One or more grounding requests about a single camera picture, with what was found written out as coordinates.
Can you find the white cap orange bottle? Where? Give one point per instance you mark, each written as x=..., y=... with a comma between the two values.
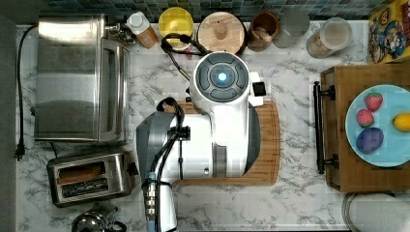
x=141, y=27

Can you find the light blue plate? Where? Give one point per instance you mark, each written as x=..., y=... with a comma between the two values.
x=394, y=149

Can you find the upper red strawberry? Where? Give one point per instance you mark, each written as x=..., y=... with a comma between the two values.
x=373, y=101

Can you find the wooden serving tray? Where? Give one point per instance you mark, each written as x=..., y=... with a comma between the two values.
x=333, y=92

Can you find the purple plum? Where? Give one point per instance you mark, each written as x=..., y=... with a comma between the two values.
x=369, y=140

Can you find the shiny metal kettle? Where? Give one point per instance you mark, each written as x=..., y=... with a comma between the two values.
x=100, y=218

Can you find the yellow lemon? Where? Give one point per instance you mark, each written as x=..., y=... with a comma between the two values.
x=402, y=121

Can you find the yellow mug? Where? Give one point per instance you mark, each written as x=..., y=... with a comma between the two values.
x=176, y=20

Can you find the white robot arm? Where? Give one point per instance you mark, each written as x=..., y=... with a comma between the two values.
x=220, y=77

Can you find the silver two-slot toaster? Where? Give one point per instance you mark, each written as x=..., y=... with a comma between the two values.
x=117, y=179

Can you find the grey metal cup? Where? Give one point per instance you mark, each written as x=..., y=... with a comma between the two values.
x=293, y=25

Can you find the clear glass jar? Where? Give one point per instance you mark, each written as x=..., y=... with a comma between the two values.
x=334, y=35

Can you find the round wooden lid canister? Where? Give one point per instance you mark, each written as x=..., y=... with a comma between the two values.
x=222, y=31

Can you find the lower red strawberry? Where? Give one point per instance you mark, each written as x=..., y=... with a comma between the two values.
x=365, y=118

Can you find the colourful cereal box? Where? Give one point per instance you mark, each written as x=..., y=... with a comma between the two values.
x=389, y=34

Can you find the toast slice in toaster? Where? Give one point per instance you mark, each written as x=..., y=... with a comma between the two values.
x=78, y=174

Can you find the stainless steel toaster oven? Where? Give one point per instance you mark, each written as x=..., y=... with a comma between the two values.
x=81, y=87

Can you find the brown wooden cup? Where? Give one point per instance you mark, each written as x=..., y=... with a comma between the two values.
x=262, y=29

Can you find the white round bowl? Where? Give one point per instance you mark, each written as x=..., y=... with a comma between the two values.
x=376, y=212

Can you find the red strawberry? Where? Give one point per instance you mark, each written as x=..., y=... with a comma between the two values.
x=373, y=101
x=365, y=118

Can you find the bamboo cutting board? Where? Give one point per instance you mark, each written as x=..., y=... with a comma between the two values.
x=267, y=145

